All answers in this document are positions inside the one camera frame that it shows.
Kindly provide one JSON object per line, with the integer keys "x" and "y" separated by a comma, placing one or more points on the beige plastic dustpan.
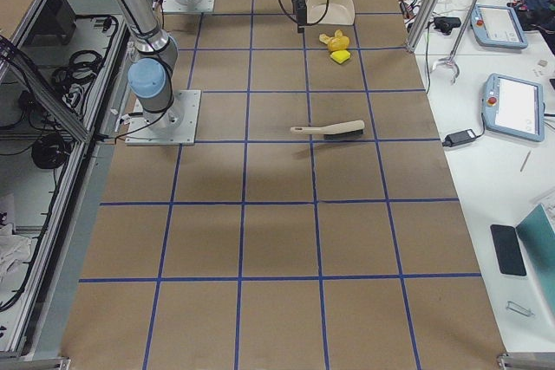
{"x": 332, "y": 12}

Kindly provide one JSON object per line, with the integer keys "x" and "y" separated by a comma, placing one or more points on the beige hand brush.
{"x": 338, "y": 131}

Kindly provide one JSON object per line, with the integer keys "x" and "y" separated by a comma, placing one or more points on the crumpled yellow paper ball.
{"x": 339, "y": 41}

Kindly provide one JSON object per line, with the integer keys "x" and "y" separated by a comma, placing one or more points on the yellow sponge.
{"x": 340, "y": 56}

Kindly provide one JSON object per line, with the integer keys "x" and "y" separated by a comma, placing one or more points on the black webcam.
{"x": 446, "y": 24}

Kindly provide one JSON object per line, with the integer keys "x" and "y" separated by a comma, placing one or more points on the far teach pendant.
{"x": 496, "y": 26}

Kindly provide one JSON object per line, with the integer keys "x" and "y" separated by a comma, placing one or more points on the teach pendant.
{"x": 513, "y": 107}
{"x": 496, "y": 26}

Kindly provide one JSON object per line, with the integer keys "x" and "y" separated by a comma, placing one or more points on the black power adapter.
{"x": 460, "y": 138}

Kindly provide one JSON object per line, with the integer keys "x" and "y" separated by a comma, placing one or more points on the near teach pendant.
{"x": 513, "y": 107}

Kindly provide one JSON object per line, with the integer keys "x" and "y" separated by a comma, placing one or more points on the black smartphone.
{"x": 507, "y": 250}

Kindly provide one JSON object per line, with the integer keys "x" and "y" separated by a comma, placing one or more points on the teal laptop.
{"x": 536, "y": 233}

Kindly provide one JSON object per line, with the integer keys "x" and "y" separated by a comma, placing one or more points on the white crumpled cloth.
{"x": 15, "y": 248}

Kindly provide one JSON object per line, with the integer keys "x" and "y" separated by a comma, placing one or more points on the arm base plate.
{"x": 182, "y": 7}
{"x": 177, "y": 126}

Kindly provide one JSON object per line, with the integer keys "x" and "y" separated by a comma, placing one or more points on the green handled reach grabber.
{"x": 449, "y": 61}

